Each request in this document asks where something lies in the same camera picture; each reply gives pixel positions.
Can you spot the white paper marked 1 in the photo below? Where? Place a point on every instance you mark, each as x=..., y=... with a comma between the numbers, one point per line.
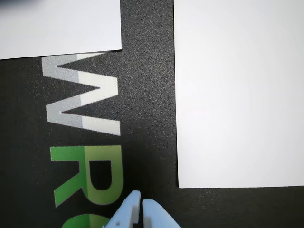
x=59, y=23

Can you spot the white paper marked HOME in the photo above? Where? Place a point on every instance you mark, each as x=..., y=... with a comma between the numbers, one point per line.
x=237, y=95

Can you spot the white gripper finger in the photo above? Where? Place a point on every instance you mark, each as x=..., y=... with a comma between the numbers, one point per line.
x=159, y=216
x=126, y=213

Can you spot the black printed work mat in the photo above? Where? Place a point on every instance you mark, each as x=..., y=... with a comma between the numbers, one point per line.
x=147, y=107

